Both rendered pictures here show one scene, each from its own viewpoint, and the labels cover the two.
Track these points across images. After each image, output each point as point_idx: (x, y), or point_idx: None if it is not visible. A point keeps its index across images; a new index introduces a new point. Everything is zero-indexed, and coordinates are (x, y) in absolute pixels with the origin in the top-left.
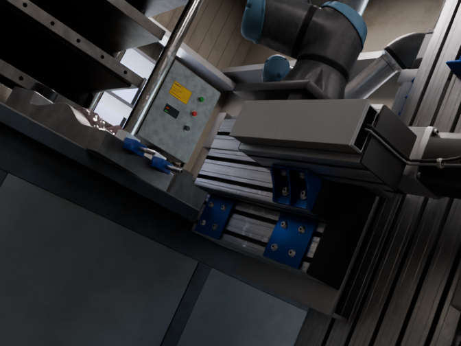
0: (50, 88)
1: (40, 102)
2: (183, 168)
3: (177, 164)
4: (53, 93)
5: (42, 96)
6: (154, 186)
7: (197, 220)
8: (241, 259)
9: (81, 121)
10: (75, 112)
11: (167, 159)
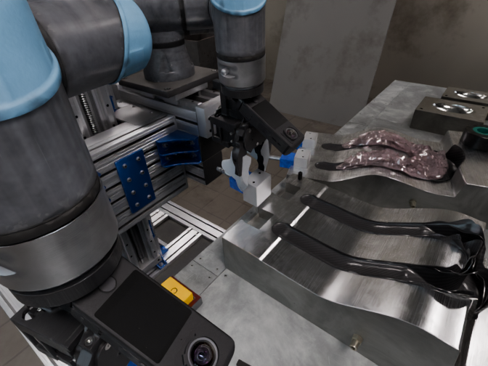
0: (465, 127)
1: (444, 141)
2: (291, 174)
3: (443, 266)
4: (464, 132)
5: (449, 135)
6: (285, 178)
7: (221, 167)
8: (186, 179)
9: (351, 136)
10: (362, 131)
11: (469, 260)
